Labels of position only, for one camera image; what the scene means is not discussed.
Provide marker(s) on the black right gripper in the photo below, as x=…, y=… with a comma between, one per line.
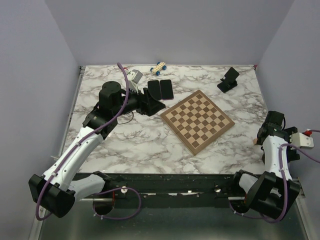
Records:
x=290, y=131

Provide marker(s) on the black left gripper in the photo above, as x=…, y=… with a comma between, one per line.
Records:
x=147, y=105

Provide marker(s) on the purple-edged black smartphone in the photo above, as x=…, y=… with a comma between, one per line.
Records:
x=166, y=89

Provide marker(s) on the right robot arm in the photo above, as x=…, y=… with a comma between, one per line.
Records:
x=273, y=192

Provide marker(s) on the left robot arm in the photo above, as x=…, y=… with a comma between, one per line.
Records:
x=56, y=190

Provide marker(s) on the black phone stand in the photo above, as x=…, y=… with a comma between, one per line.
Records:
x=229, y=81

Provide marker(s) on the toy brick car blue wheels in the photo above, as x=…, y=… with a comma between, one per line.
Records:
x=158, y=68

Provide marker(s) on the wooden chessboard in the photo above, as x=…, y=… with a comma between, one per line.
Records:
x=197, y=121

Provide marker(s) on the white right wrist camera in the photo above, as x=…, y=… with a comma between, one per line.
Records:
x=302, y=139

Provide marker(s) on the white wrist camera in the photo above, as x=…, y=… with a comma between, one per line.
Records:
x=302, y=139
x=134, y=77

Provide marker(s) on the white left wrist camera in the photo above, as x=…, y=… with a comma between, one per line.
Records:
x=134, y=77

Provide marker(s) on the black table front rail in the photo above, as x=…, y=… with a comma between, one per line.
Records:
x=155, y=191

